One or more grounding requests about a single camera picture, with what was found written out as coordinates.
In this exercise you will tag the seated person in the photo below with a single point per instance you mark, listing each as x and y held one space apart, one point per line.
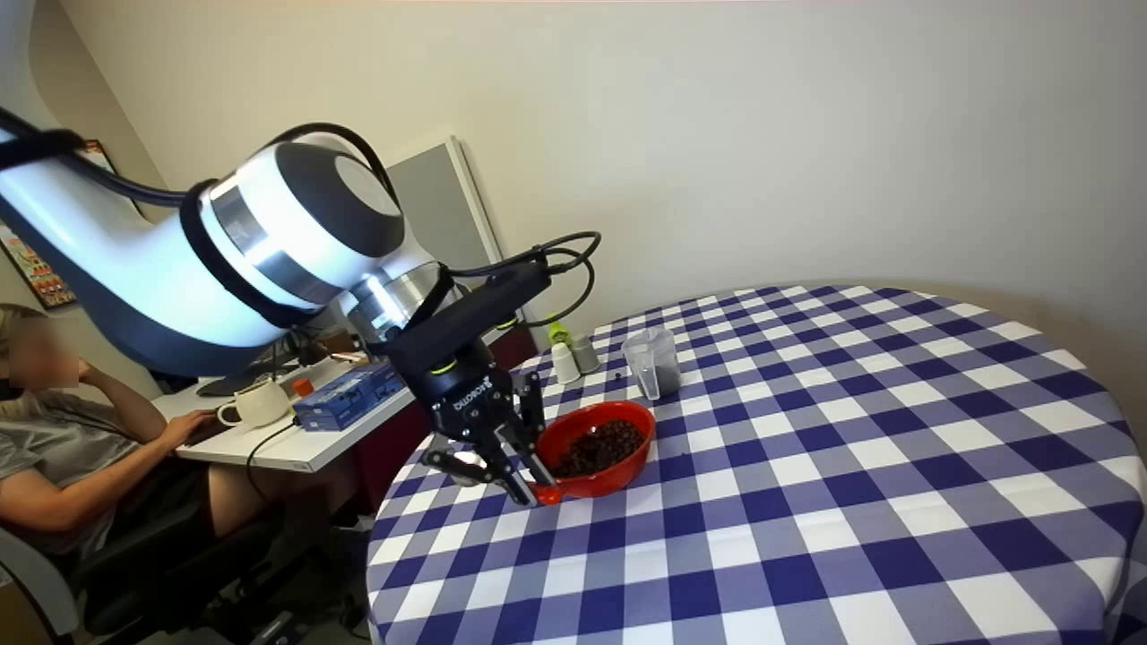
87 460

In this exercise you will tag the blue white checkered tablecloth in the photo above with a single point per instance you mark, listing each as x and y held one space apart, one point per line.
840 469

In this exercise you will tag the green plastic bottle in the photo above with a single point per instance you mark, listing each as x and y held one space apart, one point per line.
564 359

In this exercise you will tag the red orange bowl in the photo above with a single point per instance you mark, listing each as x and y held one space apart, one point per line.
568 427

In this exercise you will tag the orange handled metal spoon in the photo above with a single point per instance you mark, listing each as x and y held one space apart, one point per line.
458 469

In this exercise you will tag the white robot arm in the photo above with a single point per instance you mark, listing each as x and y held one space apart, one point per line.
298 237

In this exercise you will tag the blue tissue box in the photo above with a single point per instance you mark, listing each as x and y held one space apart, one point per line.
345 398

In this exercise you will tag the colourful framed wall picture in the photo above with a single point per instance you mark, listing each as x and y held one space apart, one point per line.
51 293

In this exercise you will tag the black office chair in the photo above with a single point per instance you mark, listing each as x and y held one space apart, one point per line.
141 586

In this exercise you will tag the white mug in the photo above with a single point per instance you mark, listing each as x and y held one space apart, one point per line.
255 405

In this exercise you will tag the coffee beans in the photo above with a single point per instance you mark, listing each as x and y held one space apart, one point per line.
599 449

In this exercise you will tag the transparent plastic measuring jar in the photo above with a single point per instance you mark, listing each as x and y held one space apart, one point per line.
652 362

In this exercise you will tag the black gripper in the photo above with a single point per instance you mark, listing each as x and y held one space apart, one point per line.
468 398

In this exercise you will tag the white desk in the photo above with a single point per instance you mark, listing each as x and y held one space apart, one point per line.
287 449

